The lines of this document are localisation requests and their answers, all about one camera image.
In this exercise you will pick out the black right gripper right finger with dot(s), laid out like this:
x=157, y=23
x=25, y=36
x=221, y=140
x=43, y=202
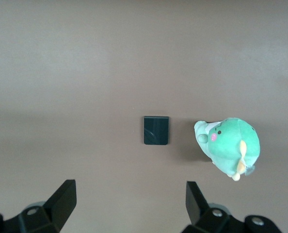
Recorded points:
x=207, y=218

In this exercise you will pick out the green dinosaur plush toy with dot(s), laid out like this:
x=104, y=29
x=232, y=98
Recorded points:
x=231, y=145

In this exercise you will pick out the black phone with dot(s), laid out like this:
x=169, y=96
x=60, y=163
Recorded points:
x=156, y=131

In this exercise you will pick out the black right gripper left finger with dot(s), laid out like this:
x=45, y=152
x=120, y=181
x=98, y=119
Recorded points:
x=52, y=216

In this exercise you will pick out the brown table cover sheet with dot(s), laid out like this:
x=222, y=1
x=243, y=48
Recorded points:
x=110, y=60

